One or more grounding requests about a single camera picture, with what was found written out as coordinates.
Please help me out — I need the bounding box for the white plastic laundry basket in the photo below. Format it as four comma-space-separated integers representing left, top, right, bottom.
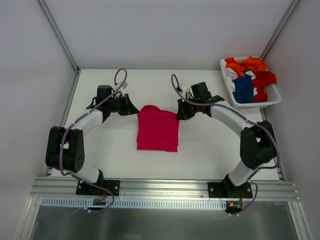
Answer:
219, 58, 281, 110

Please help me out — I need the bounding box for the red t shirt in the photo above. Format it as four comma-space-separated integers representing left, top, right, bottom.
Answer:
252, 70, 277, 103

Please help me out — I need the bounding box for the left aluminium frame post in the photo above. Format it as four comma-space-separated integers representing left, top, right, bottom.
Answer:
36, 0, 80, 73

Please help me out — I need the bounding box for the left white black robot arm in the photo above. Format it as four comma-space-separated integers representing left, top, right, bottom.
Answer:
45, 81, 139, 196

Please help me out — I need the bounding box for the blue t shirt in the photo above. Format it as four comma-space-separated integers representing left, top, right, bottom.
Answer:
233, 75, 254, 104

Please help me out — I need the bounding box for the white slotted cable duct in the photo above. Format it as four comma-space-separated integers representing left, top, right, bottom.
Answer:
41, 197, 227, 211

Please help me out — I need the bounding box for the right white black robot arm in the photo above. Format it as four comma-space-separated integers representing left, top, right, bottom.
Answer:
174, 82, 279, 198

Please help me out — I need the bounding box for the orange t shirt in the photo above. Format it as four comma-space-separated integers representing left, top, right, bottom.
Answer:
225, 56, 268, 78

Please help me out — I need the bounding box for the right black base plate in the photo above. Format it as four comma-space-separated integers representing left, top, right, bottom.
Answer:
207, 181, 253, 199

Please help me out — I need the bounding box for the right aluminium frame post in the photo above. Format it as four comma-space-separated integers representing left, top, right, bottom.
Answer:
260, 0, 301, 60

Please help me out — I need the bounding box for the crimson pink t shirt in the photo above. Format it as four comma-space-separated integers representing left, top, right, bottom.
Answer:
136, 105, 180, 153

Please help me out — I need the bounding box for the aluminium mounting rail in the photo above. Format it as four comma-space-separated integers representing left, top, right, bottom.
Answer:
30, 176, 301, 202

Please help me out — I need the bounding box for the aluminium frame post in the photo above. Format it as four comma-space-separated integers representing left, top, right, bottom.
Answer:
260, 0, 301, 60
36, 0, 80, 73

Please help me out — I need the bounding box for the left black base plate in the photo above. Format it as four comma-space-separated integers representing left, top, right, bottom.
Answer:
75, 179, 121, 196

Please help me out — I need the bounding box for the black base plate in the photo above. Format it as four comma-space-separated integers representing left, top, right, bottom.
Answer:
75, 179, 121, 196
207, 181, 253, 199

